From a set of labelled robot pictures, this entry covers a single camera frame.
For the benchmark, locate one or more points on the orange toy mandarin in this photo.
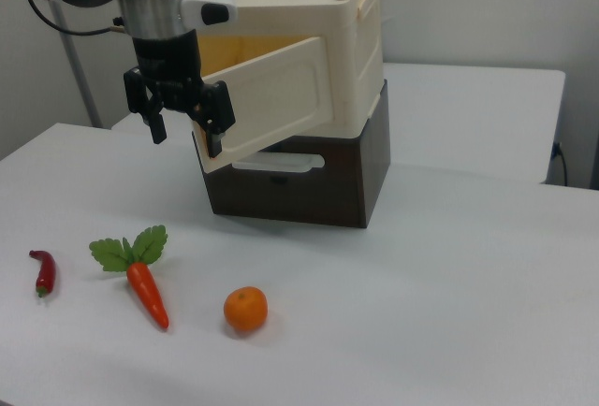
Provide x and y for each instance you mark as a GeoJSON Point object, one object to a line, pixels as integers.
{"type": "Point", "coordinates": [245, 308]}

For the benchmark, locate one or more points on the cream plastic cabinet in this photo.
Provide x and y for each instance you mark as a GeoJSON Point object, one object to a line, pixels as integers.
{"type": "Point", "coordinates": [281, 8]}

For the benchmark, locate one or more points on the grey metal post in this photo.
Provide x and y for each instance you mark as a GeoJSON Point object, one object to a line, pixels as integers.
{"type": "Point", "coordinates": [82, 83]}

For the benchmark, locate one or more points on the orange toy carrot green leaves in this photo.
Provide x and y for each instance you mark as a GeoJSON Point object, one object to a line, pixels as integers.
{"type": "Point", "coordinates": [145, 289]}

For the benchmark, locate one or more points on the dark brown wooden box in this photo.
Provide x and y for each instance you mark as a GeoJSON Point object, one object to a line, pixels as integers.
{"type": "Point", "coordinates": [304, 200]}

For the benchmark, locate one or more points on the red chili pepper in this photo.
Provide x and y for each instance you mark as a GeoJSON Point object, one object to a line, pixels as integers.
{"type": "Point", "coordinates": [47, 270]}

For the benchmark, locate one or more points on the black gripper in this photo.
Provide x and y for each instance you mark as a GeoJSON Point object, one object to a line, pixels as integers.
{"type": "Point", "coordinates": [166, 60]}

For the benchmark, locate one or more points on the cream cabinet door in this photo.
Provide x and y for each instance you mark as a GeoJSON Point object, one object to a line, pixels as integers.
{"type": "Point", "coordinates": [276, 92]}

